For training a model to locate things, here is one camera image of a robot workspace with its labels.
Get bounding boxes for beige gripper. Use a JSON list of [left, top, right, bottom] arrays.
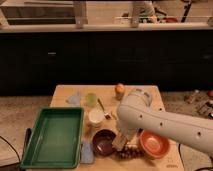
[[112, 129, 137, 151]]

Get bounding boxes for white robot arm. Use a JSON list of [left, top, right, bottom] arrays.
[[112, 88, 213, 157]]

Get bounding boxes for purple bowl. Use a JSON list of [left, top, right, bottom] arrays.
[[92, 129, 116, 157]]

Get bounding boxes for orange bowl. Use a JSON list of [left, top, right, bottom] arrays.
[[138, 130, 170, 160]]

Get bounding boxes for bunch of dark grapes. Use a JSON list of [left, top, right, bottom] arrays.
[[116, 146, 143, 159]]

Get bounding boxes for white cup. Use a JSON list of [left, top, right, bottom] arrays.
[[88, 108, 104, 127]]

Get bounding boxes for blue sponge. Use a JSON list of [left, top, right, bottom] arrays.
[[80, 141, 95, 164]]

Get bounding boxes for green cup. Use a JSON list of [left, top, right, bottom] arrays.
[[85, 93, 97, 107]]

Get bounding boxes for light blue cloth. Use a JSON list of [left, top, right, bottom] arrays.
[[66, 92, 81, 107]]

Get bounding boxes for green plastic tray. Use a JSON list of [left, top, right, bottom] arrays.
[[21, 107, 84, 169]]

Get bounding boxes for black tool beside tray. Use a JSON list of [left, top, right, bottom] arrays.
[[23, 128, 32, 154]]

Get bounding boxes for black cable right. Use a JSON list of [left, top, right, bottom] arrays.
[[177, 143, 213, 171]]

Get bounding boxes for black cable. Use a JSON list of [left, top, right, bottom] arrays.
[[0, 135, 23, 169], [177, 143, 213, 171]]

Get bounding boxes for black cable left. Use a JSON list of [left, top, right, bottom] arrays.
[[0, 135, 23, 169]]

